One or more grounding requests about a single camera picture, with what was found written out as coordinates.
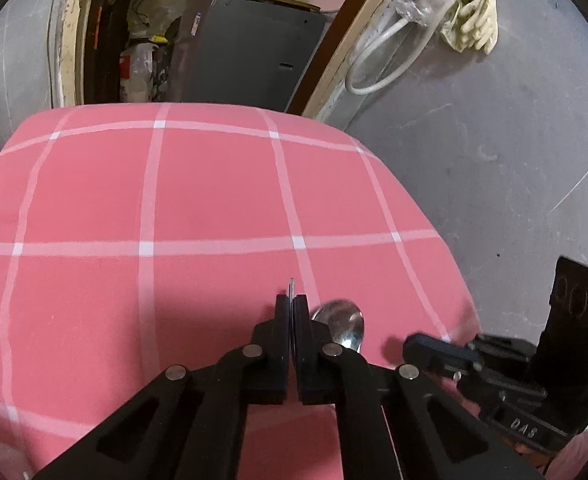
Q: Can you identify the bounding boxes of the pink checkered tablecloth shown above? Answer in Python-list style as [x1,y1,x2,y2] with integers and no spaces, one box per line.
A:
[0,104,480,479]

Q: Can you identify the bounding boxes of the pink sleeve right forearm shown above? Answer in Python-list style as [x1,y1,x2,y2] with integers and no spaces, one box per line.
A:
[544,431,588,480]

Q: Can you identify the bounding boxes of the dark grey cabinet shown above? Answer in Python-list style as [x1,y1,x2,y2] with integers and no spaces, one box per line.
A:
[165,0,326,112]

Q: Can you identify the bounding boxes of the white hose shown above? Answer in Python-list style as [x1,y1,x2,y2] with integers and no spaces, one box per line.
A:
[345,0,458,97]

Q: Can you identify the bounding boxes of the steel spoon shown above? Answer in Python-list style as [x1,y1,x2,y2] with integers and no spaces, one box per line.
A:
[312,299,364,352]

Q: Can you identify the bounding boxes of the yellow rubber gloves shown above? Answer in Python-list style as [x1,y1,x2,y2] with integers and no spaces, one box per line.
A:
[438,0,499,55]

